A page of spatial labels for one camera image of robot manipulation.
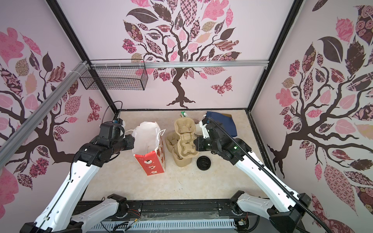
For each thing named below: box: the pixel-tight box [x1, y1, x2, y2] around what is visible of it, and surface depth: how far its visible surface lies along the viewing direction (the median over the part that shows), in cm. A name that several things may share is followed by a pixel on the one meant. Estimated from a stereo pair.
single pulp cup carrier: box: [172, 116, 200, 167], surface depth 72 cm
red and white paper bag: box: [131, 120, 166, 176], surface depth 78 cm
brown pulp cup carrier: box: [165, 131, 193, 168], surface depth 86 cm
